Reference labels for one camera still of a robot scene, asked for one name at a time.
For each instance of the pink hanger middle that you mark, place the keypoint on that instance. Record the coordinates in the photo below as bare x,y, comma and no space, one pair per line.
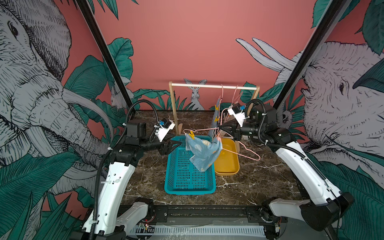
219,103

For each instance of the teal plastic basket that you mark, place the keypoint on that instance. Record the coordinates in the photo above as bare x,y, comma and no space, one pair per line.
183,178

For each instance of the white slotted cable duct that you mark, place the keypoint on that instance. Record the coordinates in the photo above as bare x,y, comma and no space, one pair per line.
163,230

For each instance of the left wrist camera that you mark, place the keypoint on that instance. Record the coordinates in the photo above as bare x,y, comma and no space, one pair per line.
163,127

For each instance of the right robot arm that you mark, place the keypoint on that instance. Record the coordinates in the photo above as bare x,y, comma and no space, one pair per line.
326,203

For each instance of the dark blue towel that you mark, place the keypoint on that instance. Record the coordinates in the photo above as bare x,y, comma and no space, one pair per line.
214,131

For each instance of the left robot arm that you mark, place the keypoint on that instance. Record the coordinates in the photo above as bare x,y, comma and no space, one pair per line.
114,172

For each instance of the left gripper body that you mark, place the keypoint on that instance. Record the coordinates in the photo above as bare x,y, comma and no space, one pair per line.
162,147

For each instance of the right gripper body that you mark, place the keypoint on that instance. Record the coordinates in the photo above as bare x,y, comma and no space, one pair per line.
238,132

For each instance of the blue dotted towel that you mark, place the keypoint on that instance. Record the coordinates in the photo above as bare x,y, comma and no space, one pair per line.
204,152

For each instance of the yellow plastic tray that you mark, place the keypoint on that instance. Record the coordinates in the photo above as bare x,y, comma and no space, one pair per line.
227,164

